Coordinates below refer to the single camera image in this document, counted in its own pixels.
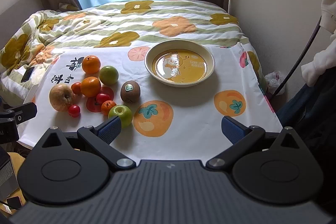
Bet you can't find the black curved stand pole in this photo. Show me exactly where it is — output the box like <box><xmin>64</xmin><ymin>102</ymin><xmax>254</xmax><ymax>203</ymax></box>
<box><xmin>270</xmin><ymin>16</ymin><xmax>322</xmax><ymax>99</ymax></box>

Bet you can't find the small orange tangerine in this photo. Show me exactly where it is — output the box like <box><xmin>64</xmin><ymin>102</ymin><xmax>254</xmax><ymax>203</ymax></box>
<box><xmin>101</xmin><ymin>100</ymin><xmax>116</xmax><ymax>116</ymax></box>

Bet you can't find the small red cherry tomato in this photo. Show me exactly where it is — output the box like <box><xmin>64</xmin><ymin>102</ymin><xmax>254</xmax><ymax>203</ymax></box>
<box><xmin>68</xmin><ymin>105</ymin><xmax>81</xmax><ymax>118</ymax></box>

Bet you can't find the large yellowish red apple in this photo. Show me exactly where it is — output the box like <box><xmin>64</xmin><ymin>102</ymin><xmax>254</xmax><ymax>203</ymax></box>
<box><xmin>49</xmin><ymin>84</ymin><xmax>75</xmax><ymax>111</ymax></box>

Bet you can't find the white hanging garment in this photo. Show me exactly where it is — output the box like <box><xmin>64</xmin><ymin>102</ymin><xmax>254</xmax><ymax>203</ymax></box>
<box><xmin>301</xmin><ymin>0</ymin><xmax>336</xmax><ymax>88</ymax></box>

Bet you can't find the white plastic bag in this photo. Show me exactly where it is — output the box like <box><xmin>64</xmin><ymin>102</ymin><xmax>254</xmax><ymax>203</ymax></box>
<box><xmin>265</xmin><ymin>71</ymin><xmax>285</xmax><ymax>94</ymax></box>

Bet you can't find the small green apple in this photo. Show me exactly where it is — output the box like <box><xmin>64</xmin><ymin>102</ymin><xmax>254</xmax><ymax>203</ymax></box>
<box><xmin>108</xmin><ymin>105</ymin><xmax>133</xmax><ymax>128</ymax></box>

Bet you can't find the yellow cream ceramic bowl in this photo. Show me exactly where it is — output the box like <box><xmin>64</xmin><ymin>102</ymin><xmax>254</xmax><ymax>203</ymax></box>
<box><xmin>144</xmin><ymin>40</ymin><xmax>215</xmax><ymax>88</ymax></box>

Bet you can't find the floral striped quilt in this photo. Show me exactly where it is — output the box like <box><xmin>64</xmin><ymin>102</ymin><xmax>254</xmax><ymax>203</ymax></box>
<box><xmin>1</xmin><ymin>0</ymin><xmax>267</xmax><ymax>106</ymax></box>

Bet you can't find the grey box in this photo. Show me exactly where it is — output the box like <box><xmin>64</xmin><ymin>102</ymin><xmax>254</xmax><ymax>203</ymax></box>
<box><xmin>0</xmin><ymin>147</ymin><xmax>19</xmax><ymax>201</ymax></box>

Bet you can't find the white fruit print cloth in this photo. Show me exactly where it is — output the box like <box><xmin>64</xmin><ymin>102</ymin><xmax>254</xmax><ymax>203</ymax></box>
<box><xmin>19</xmin><ymin>44</ymin><xmax>282</xmax><ymax>161</ymax></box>

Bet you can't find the round green orange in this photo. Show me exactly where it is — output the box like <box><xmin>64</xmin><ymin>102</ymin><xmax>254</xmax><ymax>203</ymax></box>
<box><xmin>99</xmin><ymin>65</ymin><xmax>119</xmax><ymax>86</ymax></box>

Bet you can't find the black smartphone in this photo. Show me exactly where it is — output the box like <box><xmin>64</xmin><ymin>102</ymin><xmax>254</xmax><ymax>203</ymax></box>
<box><xmin>21</xmin><ymin>67</ymin><xmax>35</xmax><ymax>83</ymax></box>

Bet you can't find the brown kiwi with sticker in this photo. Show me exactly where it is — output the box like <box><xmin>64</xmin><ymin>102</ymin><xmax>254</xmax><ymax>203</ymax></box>
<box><xmin>120</xmin><ymin>81</ymin><xmax>141</xmax><ymax>103</ymax></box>

